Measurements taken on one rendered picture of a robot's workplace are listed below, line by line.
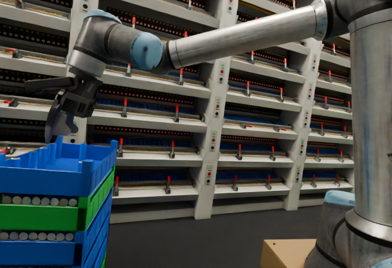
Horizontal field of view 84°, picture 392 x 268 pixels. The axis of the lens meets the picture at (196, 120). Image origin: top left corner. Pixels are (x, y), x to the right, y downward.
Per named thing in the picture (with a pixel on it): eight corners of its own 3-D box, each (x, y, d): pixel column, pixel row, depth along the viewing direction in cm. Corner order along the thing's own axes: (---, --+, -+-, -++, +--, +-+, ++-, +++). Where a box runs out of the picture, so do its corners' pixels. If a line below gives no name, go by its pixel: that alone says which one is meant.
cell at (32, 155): (27, 151, 54) (25, 177, 54) (35, 152, 54) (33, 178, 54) (31, 150, 56) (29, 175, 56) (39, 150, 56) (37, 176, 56)
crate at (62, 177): (88, 197, 49) (92, 162, 48) (-15, 191, 45) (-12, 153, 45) (115, 162, 78) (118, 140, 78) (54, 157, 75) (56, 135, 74)
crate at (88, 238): (81, 266, 49) (85, 232, 49) (-21, 266, 46) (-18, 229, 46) (111, 206, 79) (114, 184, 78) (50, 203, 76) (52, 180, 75)
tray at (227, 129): (296, 139, 152) (301, 128, 148) (219, 134, 128) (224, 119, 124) (277, 126, 168) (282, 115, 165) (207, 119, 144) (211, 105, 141)
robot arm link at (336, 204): (359, 242, 72) (369, 191, 71) (394, 282, 56) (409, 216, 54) (309, 230, 75) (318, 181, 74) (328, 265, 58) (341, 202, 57)
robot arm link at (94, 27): (114, 11, 55) (81, 0, 57) (95, 57, 55) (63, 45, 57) (130, 28, 64) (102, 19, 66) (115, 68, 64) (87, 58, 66)
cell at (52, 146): (48, 143, 65) (46, 164, 65) (55, 144, 65) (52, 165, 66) (51, 142, 67) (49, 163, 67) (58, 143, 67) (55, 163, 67)
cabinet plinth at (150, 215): (353, 202, 188) (353, 196, 187) (53, 228, 101) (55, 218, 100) (335, 194, 202) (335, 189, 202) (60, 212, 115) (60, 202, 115)
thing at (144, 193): (196, 199, 126) (203, 181, 121) (78, 206, 102) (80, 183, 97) (186, 176, 143) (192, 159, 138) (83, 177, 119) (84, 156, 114)
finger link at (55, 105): (48, 126, 55) (63, 94, 56) (42, 124, 55) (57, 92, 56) (56, 127, 60) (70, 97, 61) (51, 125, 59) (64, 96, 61)
